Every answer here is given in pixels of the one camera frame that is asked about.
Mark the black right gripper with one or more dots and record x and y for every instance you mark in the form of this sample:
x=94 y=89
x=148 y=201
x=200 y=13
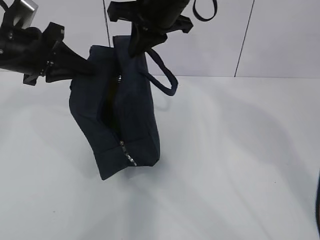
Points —
x=159 y=16

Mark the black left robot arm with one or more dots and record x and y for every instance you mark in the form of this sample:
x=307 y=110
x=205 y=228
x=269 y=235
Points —
x=15 y=44

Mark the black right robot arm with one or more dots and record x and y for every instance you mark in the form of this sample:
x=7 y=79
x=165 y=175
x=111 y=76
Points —
x=151 y=21

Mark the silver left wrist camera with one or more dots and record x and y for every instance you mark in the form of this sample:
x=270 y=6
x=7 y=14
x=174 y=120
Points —
x=19 y=14

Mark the navy blue fabric lunch bag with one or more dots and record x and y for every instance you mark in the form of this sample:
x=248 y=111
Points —
x=114 y=107

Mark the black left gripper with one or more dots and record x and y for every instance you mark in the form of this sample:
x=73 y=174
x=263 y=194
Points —
x=53 y=59

